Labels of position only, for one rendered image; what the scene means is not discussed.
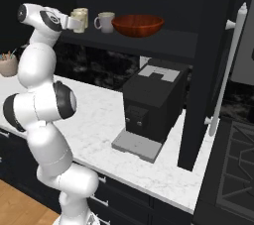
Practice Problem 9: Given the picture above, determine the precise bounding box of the white long door handle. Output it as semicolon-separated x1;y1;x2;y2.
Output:
203;2;249;138

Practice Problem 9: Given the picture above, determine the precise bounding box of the black coffee machine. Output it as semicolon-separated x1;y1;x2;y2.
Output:
111;57;191;165

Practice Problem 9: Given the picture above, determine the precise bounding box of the dark cabinet door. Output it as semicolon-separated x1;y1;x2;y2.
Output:
177;0;247;172

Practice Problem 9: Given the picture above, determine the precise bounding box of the dark base drawer run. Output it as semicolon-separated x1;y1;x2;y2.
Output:
0;126;194;225

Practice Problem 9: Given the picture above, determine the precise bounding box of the beige utensil pot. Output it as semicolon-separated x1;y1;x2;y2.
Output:
0;48;19;78

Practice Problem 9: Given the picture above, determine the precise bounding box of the black stove with hob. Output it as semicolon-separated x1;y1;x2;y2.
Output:
192;116;254;225

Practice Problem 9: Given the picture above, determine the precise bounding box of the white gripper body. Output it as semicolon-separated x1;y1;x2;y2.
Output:
66;16;83;30

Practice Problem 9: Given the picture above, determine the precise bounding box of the brown wooden bowl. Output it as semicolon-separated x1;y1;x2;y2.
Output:
110;14;166;39

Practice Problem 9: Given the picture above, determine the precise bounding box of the white mug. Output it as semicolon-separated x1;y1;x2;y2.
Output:
93;11;116;35

